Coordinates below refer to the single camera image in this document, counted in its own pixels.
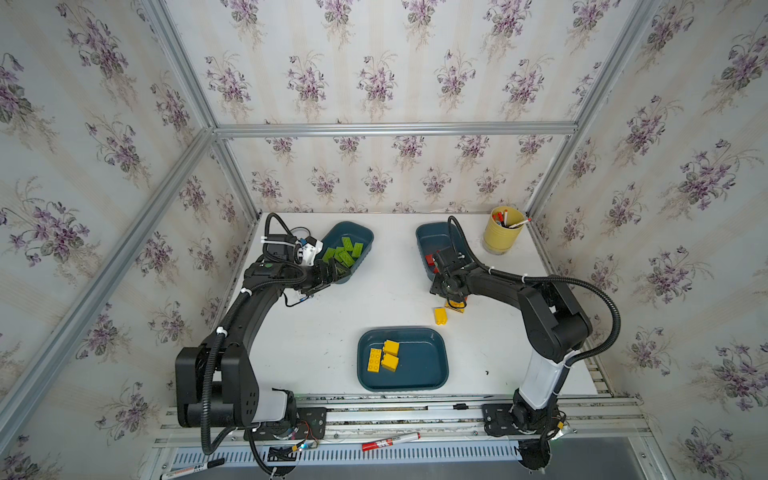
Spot yellow lego brick front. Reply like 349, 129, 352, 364
433, 308, 448, 325

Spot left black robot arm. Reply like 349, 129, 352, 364
175, 213, 345, 455

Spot teal bin front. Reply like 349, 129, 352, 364
357, 326, 449, 392

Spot long green lego brick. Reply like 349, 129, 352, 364
322, 248, 336, 263

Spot yellow pen cup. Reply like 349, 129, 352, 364
483, 206, 531, 255

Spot long yellow lego brick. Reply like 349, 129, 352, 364
366, 348, 382, 373

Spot black marker on rail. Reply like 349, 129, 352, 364
160, 458, 226, 480

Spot small yellow lego brick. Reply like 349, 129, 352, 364
380, 353, 399, 372

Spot teal bin back left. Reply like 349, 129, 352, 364
320, 221, 374, 283

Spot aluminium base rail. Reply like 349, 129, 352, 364
141, 394, 673, 479

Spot teal bin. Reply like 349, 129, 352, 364
357, 326, 449, 392
320, 221, 374, 283
416, 221, 468, 281

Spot red marker on rail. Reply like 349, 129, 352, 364
362, 432, 421, 452

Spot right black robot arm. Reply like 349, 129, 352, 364
430, 215, 622, 440

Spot teal bin back right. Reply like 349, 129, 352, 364
416, 221, 468, 281

